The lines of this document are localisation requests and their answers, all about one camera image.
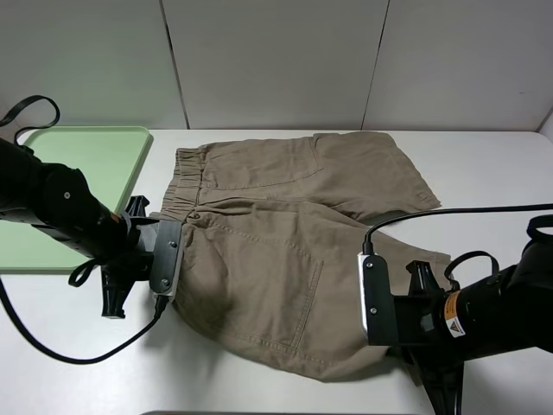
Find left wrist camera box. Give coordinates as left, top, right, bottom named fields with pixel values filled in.
left=149, top=220, right=184, bottom=303

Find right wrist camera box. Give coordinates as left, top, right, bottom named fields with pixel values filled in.
left=358, top=253, right=398, bottom=346

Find green plastic tray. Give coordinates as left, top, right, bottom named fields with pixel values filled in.
left=1, top=126, right=153, bottom=273

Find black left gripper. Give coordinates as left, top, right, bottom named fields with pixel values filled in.
left=101, top=195, right=159, bottom=319

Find khaki shorts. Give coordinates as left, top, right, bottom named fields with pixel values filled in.
left=161, top=131, right=441, bottom=381

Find black camera cable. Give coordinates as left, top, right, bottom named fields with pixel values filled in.
left=362, top=202, right=553, bottom=260
left=0, top=276, right=168, bottom=365

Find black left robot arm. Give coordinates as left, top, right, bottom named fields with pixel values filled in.
left=1, top=141, right=153, bottom=319

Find black right camera cable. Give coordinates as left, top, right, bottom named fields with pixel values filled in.
left=362, top=202, right=553, bottom=260

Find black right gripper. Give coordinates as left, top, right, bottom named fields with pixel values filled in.
left=379, top=260, right=465, bottom=415

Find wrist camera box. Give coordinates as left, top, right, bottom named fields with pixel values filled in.
left=149, top=220, right=184, bottom=303
left=358, top=253, right=398, bottom=346

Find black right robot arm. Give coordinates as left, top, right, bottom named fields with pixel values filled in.
left=361, top=215, right=552, bottom=414

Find black left camera cable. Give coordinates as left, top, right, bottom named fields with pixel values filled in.
left=0, top=276, right=168, bottom=365

